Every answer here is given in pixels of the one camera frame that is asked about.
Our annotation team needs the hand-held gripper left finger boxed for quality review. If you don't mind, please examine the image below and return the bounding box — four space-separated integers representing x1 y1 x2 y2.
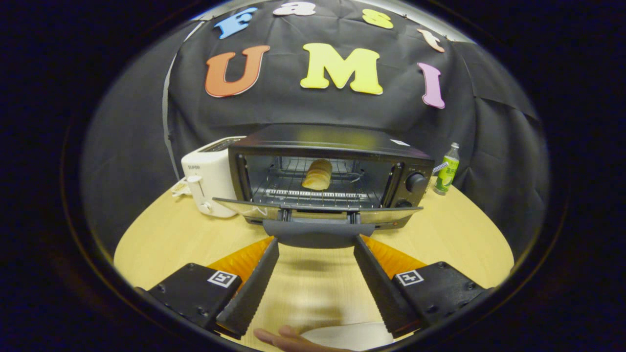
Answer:
137 237 280 340

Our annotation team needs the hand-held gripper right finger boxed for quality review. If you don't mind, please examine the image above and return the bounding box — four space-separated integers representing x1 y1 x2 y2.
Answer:
353 235 494 339

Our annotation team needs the ridged yellow bread roll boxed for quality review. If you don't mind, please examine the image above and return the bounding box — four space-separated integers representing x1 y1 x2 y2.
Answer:
302 159 333 191

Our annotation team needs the black toaster oven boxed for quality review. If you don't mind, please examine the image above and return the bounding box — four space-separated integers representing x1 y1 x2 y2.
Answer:
213 123 436 249

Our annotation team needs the white pop-up toaster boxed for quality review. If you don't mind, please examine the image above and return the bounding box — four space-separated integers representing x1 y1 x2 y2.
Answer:
181 136 246 219

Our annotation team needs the white plate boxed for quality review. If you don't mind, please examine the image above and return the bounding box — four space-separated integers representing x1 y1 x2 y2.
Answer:
299 321 394 352

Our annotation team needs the green label drink bottle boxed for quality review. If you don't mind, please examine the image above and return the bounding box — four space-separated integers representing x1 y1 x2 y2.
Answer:
433 142 460 196

